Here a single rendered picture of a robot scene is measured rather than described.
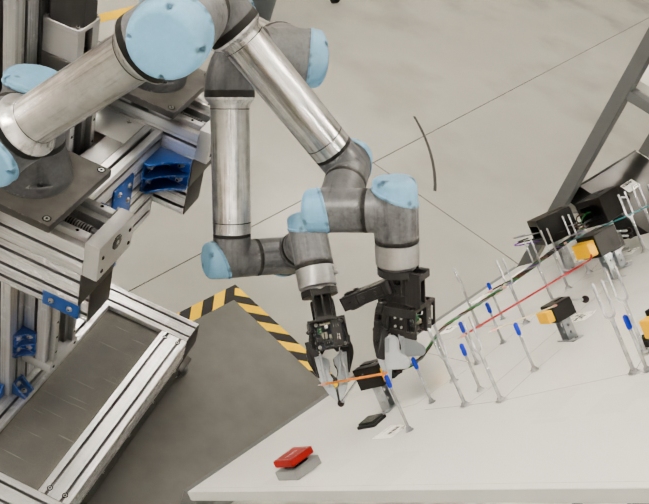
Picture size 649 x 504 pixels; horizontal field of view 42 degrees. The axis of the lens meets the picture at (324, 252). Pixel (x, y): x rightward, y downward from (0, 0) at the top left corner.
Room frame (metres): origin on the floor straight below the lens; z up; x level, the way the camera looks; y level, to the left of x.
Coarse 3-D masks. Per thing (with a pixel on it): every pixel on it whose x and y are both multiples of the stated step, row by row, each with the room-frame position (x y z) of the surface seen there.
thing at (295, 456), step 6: (294, 450) 0.87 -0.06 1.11; (300, 450) 0.87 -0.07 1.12; (306, 450) 0.87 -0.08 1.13; (312, 450) 0.87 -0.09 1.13; (282, 456) 0.86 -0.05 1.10; (288, 456) 0.85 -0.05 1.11; (294, 456) 0.85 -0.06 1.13; (300, 456) 0.85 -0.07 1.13; (306, 456) 0.86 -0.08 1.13; (276, 462) 0.85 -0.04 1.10; (282, 462) 0.84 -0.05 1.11; (288, 462) 0.84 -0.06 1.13; (294, 462) 0.84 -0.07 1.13; (300, 462) 0.85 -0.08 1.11
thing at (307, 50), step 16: (272, 32) 1.46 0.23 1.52; (288, 32) 1.48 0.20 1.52; (304, 32) 1.50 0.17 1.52; (320, 32) 1.53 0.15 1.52; (288, 48) 1.45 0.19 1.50; (304, 48) 1.47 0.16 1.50; (320, 48) 1.49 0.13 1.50; (304, 64) 1.45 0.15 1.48; (320, 64) 1.48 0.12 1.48; (304, 80) 1.46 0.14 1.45; (320, 80) 1.48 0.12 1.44
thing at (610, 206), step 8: (600, 192) 1.75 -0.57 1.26; (608, 192) 1.73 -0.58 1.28; (616, 192) 1.75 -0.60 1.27; (584, 200) 1.72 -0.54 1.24; (592, 200) 1.70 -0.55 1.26; (600, 200) 1.69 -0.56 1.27; (608, 200) 1.71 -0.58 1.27; (616, 200) 1.73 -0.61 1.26; (576, 208) 1.71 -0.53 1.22; (584, 208) 1.72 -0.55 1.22; (592, 208) 1.73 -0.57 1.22; (600, 208) 1.68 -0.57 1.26; (608, 208) 1.69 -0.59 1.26; (616, 208) 1.72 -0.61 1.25; (592, 216) 1.72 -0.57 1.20; (600, 216) 1.70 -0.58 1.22; (608, 216) 1.68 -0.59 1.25; (616, 216) 1.70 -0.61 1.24; (592, 224) 1.68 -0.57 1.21; (600, 224) 1.67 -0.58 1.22; (624, 248) 1.67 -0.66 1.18
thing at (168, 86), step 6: (180, 78) 1.73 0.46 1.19; (186, 78) 1.76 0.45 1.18; (144, 84) 1.68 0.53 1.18; (150, 84) 1.68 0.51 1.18; (156, 84) 1.68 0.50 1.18; (162, 84) 1.69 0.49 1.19; (168, 84) 1.70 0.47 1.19; (174, 84) 1.71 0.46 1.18; (180, 84) 1.73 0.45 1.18; (150, 90) 1.68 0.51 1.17; (156, 90) 1.68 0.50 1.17; (162, 90) 1.69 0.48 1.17; (168, 90) 1.70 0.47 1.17; (174, 90) 1.71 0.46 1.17
